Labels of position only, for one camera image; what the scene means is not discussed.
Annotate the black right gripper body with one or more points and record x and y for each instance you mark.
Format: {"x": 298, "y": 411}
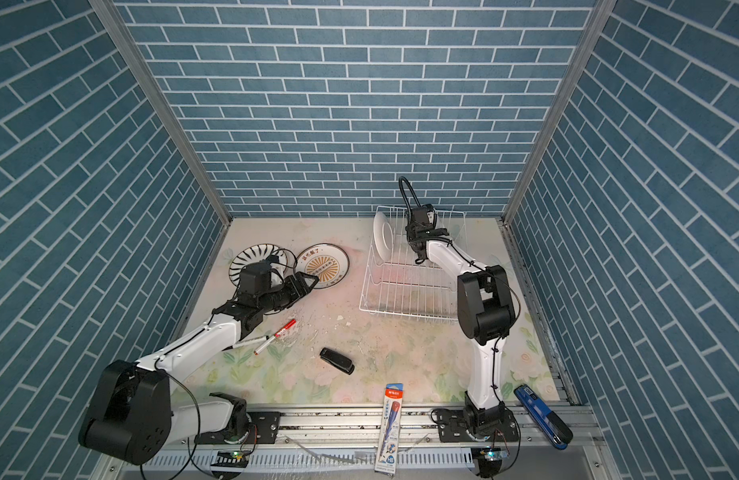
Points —
{"x": 443, "y": 232}

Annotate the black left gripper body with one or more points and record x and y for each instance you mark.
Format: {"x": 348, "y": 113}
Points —
{"x": 289, "y": 294}

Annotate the blue striped white plate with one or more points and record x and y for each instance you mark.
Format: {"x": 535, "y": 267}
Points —
{"x": 282, "y": 261}

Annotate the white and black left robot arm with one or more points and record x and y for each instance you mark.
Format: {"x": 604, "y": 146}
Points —
{"x": 130, "y": 416}

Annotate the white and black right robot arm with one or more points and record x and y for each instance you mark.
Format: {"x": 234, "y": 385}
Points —
{"x": 485, "y": 312}

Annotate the red and white marker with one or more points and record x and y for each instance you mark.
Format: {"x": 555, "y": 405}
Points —
{"x": 263, "y": 342}

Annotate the black stapler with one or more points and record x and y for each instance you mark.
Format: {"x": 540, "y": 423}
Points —
{"x": 337, "y": 360}

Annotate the blue and black handheld tool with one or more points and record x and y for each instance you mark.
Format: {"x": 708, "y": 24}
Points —
{"x": 554, "y": 428}

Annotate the white wire dish rack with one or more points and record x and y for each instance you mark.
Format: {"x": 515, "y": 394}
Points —
{"x": 402, "y": 288}

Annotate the aluminium front rail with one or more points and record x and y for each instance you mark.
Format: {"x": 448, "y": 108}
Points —
{"x": 362, "y": 425}

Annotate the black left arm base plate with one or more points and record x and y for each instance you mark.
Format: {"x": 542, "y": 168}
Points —
{"x": 265, "y": 424}

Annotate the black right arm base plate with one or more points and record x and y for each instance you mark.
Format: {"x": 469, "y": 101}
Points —
{"x": 453, "y": 427}

